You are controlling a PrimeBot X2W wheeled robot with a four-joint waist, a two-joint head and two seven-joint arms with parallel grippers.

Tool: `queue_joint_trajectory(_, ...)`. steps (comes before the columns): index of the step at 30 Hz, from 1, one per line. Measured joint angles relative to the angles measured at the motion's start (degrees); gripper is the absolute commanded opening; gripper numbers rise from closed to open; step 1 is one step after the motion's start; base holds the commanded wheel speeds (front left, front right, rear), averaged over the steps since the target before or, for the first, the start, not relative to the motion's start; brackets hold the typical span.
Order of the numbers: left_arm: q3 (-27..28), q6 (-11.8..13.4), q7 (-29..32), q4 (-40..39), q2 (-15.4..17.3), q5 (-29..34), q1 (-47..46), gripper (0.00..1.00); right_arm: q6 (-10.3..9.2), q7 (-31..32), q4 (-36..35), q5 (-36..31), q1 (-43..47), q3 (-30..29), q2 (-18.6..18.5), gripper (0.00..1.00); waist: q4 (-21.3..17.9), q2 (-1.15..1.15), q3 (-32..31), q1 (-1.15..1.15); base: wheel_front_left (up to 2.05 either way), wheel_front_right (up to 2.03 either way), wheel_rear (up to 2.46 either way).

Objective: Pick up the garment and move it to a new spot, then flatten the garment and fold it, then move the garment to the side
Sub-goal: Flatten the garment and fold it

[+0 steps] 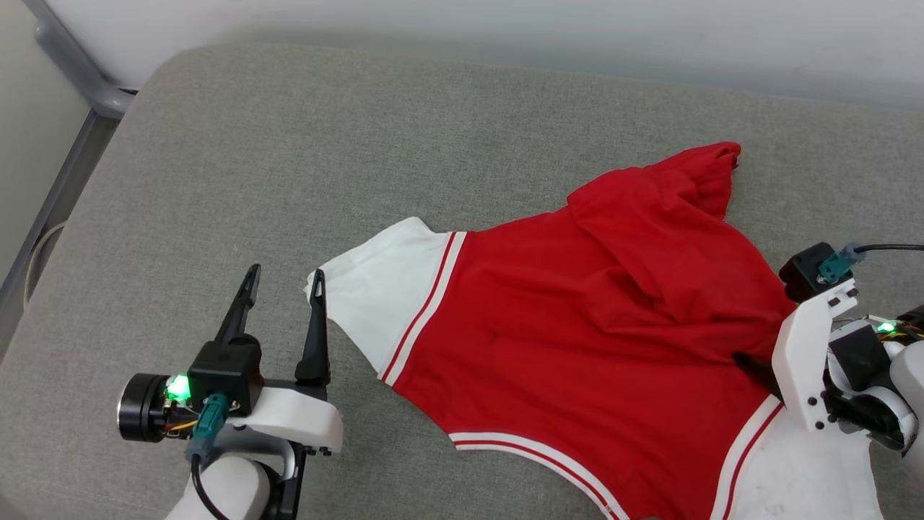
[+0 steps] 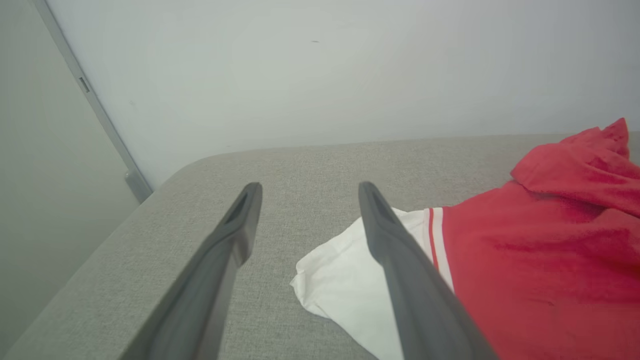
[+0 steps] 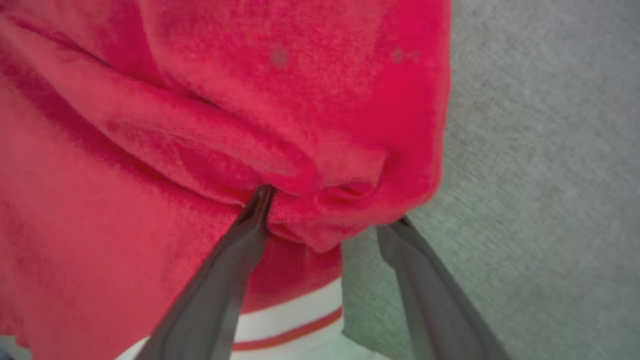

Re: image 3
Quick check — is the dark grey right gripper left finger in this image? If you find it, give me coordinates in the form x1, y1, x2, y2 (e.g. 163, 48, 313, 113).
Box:
135, 184, 276, 360

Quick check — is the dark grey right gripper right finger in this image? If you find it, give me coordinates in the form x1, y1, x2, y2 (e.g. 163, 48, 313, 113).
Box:
375, 216, 512, 360

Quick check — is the red and white basketball jersey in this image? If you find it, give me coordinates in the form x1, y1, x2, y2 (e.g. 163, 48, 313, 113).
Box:
0, 0, 453, 360

